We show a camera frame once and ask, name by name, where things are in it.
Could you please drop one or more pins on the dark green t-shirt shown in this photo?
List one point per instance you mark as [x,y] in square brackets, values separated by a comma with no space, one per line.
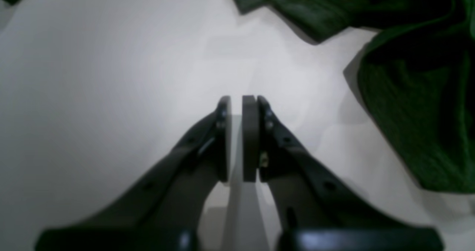
[416,76]

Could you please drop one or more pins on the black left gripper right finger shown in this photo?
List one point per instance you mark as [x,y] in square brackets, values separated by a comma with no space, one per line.
[317,211]

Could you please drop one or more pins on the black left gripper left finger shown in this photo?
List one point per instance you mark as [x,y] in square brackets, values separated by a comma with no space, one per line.
[162,210]

